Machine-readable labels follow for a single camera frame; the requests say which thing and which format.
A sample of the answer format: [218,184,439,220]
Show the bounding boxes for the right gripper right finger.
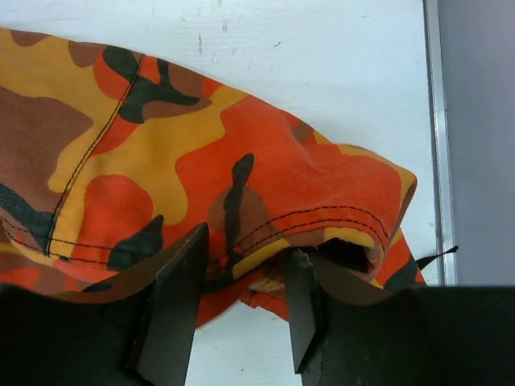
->
[284,249,346,375]

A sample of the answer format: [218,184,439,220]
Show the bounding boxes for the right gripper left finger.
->
[126,223,209,385]

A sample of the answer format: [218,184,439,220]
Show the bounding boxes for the orange camouflage trousers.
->
[1,28,426,325]

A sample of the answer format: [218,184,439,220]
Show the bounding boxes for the aluminium rail frame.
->
[422,1,457,286]

